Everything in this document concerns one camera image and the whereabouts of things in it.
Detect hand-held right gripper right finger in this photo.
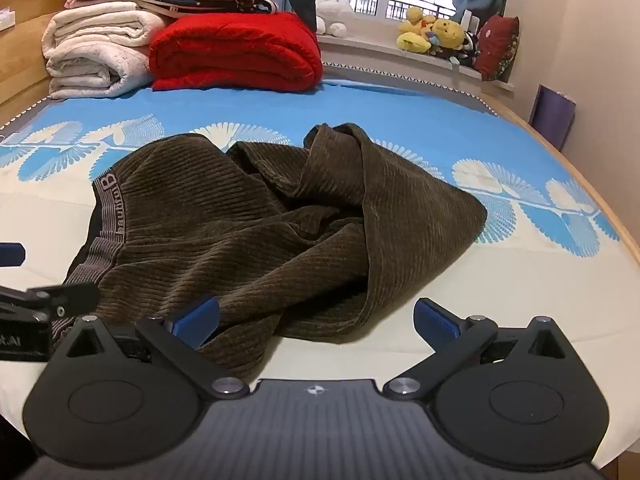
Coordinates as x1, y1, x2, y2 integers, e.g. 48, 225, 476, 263
382, 297, 577, 402

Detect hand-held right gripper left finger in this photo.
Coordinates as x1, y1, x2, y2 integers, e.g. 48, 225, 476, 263
54, 296, 252, 401

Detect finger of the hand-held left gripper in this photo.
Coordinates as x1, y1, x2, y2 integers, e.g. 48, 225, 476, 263
0, 242, 27, 267
0, 282, 102, 322

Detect brown corduroy pants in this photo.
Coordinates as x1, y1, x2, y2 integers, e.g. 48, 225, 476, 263
50, 122, 488, 380

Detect blue white printed bed sheet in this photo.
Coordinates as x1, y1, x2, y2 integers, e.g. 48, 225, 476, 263
0, 62, 627, 466

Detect cream folded blanket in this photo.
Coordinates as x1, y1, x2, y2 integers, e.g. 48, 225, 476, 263
42, 7, 168, 101

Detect purple board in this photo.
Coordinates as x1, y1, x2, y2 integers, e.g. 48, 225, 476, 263
528, 84, 577, 152

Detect red folded blanket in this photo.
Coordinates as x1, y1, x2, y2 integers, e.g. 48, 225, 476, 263
149, 11, 324, 93

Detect black white plush toy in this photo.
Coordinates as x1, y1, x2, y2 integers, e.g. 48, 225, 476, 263
452, 30, 482, 67

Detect white windowsill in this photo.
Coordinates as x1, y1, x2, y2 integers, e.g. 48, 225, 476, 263
316, 32, 516, 98

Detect red box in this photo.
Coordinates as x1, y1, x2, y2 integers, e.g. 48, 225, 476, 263
472, 14, 521, 82

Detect yellow round plush toy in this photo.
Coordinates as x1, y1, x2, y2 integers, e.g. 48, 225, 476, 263
429, 18, 474, 59

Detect yellow duck plush toy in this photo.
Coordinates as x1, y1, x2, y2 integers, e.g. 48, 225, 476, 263
396, 6, 437, 55

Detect navy starred folded blanket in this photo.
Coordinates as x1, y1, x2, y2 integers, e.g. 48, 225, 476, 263
64, 0, 279, 17

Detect white seal plush toy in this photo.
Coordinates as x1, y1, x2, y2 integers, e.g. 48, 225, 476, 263
315, 0, 354, 38

